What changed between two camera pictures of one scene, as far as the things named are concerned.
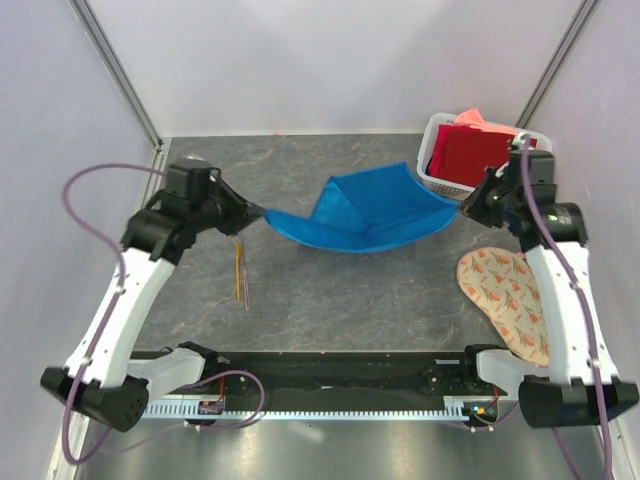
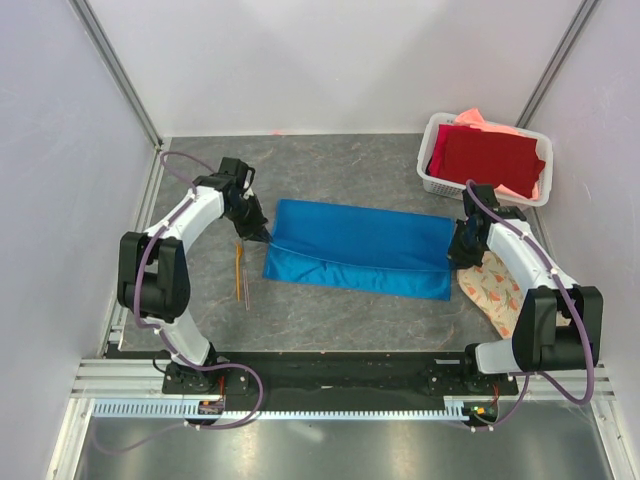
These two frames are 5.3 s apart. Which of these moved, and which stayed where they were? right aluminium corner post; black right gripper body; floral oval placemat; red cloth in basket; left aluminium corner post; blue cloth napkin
Moved: black right gripper body; blue cloth napkin
Stayed: left aluminium corner post; floral oval placemat; red cloth in basket; right aluminium corner post
